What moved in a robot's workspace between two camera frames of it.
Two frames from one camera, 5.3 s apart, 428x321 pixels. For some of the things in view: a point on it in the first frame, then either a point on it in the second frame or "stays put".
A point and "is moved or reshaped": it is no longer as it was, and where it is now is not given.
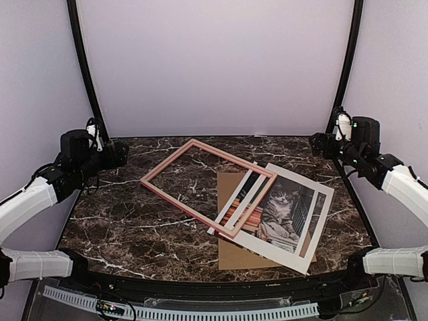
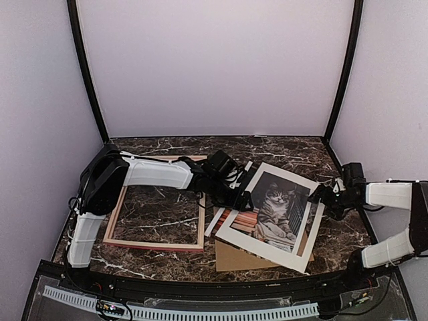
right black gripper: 316,148 → 336,215
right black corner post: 353,57 stays put
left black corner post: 85,66 stays put
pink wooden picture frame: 237,223 → 199,247
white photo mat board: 286,223 is moved or reshaped
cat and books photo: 281,221 is moved or reshaped
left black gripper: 112,163 → 241,206
